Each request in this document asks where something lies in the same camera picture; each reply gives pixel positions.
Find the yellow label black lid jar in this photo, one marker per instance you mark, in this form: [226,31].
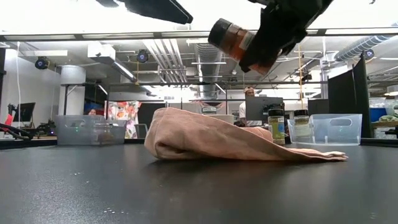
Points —
[301,113]
[276,130]

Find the round ceiling camera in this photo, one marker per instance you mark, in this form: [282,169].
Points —
[142,56]
[368,54]
[42,63]

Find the clear plastic bin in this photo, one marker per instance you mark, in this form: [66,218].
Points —
[225,119]
[335,137]

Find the long overhead beam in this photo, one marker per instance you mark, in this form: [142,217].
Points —
[93,35]

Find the silver ventilation duct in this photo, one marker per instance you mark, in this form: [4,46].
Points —
[205,77]
[357,46]

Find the person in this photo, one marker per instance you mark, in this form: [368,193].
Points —
[92,112]
[248,92]

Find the white round column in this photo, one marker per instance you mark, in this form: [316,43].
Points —
[73,93]

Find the pink towel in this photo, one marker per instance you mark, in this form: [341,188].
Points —
[202,137]

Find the orange spice black lid jar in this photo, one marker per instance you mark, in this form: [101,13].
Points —
[231,39]

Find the dark partition screen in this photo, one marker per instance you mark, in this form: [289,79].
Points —
[149,113]

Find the blue storage container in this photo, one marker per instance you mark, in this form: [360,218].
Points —
[377,114]

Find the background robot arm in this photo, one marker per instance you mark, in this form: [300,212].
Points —
[15,132]

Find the black partition panel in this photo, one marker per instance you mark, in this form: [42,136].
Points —
[348,109]

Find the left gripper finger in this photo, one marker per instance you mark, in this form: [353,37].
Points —
[161,9]

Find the floral patterned cloth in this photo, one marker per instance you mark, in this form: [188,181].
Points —
[124,112]

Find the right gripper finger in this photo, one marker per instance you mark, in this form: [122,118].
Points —
[264,46]

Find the smoky grey plastic bin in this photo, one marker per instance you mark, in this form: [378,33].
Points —
[74,137]

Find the grey office chair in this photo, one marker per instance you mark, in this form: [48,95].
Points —
[140,130]

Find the black table mat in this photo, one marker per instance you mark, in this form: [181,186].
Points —
[199,193]

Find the small black monitor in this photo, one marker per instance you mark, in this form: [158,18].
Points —
[26,112]

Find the wooden side table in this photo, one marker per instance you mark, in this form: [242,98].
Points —
[384,124]

